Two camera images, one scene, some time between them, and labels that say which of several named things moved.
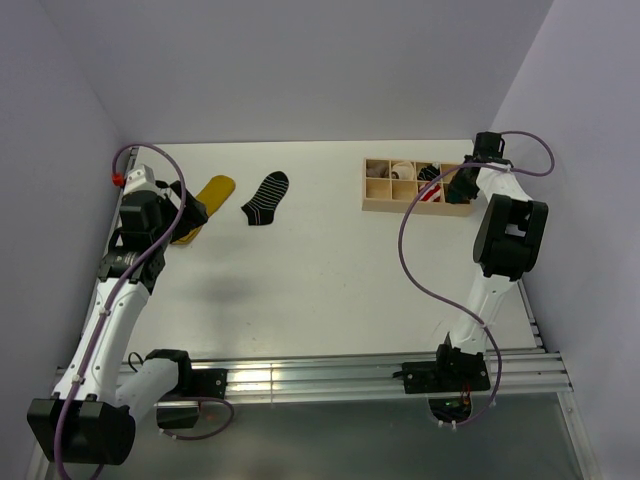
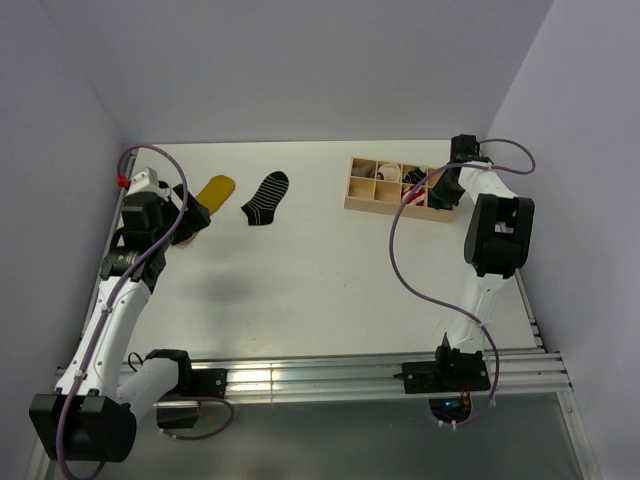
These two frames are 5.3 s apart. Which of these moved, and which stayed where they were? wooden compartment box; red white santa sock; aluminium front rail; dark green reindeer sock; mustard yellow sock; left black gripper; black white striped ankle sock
Moved: dark green reindeer sock; red white santa sock; wooden compartment box
Stayed: left black gripper; black white striped ankle sock; aluminium front rail; mustard yellow sock
